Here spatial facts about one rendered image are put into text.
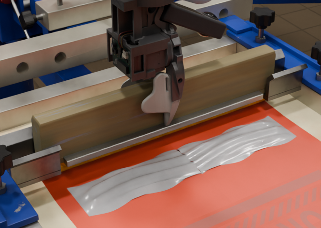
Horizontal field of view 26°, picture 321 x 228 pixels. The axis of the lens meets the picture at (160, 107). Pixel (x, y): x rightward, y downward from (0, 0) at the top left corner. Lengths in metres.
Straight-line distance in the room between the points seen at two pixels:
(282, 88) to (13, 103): 0.43
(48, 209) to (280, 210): 0.31
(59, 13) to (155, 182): 0.39
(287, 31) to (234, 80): 2.58
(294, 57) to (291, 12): 2.66
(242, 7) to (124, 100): 0.46
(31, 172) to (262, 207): 0.32
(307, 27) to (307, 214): 2.82
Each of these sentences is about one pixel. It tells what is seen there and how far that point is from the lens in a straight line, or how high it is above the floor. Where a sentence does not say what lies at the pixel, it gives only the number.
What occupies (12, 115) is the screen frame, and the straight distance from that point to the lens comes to 1.12.
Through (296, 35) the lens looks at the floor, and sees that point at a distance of 3.63.
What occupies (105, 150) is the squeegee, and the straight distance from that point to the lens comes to 0.99.
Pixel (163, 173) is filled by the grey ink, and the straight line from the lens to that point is 1.00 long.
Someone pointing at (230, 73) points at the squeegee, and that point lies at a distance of 1.08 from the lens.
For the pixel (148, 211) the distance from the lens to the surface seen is 0.94.
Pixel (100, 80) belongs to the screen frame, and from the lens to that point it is 1.17.
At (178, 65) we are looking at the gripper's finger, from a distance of 0.97.
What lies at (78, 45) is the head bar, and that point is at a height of 1.03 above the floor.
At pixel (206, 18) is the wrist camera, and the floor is 1.15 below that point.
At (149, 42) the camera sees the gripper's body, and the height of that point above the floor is 1.15.
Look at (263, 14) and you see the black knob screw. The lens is 1.24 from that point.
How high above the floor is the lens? 1.57
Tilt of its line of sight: 32 degrees down
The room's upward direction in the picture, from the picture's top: straight up
